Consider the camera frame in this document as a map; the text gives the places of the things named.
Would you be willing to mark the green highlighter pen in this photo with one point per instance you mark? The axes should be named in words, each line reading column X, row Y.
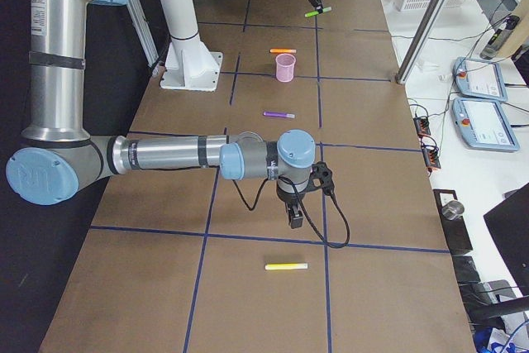
column 317, row 12

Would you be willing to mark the yellow highlighter pen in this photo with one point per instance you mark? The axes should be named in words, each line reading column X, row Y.
column 286, row 266

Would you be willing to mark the orange highlighter pen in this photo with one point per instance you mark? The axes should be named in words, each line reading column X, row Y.
column 282, row 51

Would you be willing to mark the purple highlighter pen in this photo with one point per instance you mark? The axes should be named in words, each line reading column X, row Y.
column 279, row 115

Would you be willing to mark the pink mesh pen holder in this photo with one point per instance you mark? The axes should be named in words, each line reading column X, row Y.
column 285, row 64

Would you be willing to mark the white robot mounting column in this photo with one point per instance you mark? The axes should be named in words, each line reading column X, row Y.
column 189, row 64

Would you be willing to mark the near orange black connector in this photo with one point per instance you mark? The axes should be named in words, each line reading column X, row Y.
column 430, row 155

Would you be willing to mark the orange black connector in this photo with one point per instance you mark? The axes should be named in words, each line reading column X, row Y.
column 422, row 126
column 430, row 155

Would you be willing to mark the steel cup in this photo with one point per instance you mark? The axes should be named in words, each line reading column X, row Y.
column 452, row 210

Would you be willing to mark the far orange black connector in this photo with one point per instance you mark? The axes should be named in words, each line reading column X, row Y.
column 422, row 126

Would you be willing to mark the black box under cup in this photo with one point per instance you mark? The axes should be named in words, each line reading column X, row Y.
column 455, row 231

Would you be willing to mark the far teach pendant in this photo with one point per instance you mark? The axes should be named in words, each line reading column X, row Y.
column 479, row 79

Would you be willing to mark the teach pendant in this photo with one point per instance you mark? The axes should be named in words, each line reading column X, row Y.
column 479, row 79
column 483, row 125

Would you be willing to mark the near teach pendant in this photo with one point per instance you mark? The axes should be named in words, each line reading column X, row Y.
column 483, row 125

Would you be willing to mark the black monitor corner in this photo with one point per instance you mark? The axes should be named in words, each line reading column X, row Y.
column 507, row 224

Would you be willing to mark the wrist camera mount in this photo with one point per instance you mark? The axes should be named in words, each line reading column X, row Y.
column 321, row 178

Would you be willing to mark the aluminium frame post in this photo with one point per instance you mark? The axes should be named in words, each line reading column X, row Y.
column 419, row 40

